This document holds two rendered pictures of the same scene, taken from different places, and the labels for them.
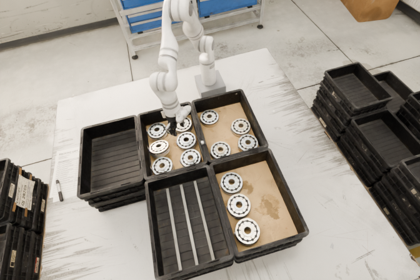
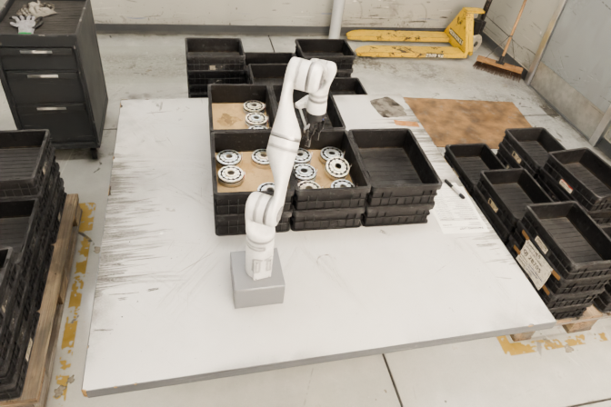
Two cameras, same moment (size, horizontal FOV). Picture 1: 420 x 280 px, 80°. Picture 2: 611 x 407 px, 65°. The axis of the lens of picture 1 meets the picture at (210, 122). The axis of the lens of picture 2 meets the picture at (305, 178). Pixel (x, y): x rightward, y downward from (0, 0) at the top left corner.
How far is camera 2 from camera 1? 227 cm
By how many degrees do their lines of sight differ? 86
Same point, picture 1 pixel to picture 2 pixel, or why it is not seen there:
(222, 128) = (255, 183)
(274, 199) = (220, 123)
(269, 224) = (233, 112)
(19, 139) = not seen: outside the picture
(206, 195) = not seen: hidden behind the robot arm
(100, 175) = (402, 164)
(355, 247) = (161, 115)
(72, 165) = (455, 213)
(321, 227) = (180, 128)
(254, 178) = not seen: hidden behind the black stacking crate
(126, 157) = (377, 175)
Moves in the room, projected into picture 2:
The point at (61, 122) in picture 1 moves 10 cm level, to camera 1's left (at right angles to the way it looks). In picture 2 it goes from (515, 273) to (538, 275)
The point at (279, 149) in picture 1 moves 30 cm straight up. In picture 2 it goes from (183, 187) to (178, 130)
